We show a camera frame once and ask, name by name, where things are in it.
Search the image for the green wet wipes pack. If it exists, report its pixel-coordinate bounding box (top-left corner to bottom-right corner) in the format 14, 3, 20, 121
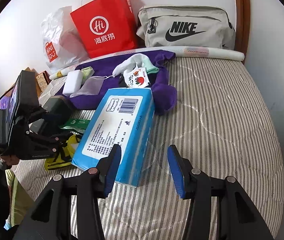
60, 118, 90, 133

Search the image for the rolled patterned mat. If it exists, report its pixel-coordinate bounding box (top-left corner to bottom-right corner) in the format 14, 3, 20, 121
49, 45, 245, 81

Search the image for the red Haidilao paper bag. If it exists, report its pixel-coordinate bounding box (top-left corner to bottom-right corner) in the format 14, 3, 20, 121
70, 0, 138, 59

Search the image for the fruit print small pouch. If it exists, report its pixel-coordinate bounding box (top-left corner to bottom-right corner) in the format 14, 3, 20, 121
123, 67, 151, 88

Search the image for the brown patterned box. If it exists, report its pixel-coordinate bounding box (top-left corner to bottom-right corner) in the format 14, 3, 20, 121
35, 71, 51, 92

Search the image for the white mesh bag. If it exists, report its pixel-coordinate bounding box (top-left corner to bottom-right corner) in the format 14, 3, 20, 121
70, 76, 112, 98

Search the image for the blue tissue box pack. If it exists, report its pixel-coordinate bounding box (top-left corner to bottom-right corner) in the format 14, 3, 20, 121
71, 88, 155, 187

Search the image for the purple towel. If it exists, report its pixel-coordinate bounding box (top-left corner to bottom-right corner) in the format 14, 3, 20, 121
69, 50, 177, 115

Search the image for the white Miniso plastic bag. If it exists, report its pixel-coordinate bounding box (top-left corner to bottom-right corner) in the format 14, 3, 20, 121
41, 6, 89, 72

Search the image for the striped quilted mattress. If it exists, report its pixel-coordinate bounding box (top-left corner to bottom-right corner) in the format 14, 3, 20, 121
10, 56, 284, 240

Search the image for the yellow mesh pouch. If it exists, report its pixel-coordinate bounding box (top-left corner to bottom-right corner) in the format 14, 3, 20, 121
44, 134, 82, 171

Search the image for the black phone on gripper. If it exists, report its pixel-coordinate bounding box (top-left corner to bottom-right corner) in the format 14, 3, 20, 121
8, 70, 39, 125

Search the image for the grey Nike pouch bag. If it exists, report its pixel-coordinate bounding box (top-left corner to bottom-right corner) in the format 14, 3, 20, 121
137, 5, 235, 50

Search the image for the dark green tin box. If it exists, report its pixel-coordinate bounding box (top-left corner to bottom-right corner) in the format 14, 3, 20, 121
42, 95, 74, 126

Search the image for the green tea tissue pack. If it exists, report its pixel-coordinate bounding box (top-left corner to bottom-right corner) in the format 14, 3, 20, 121
81, 67, 94, 85

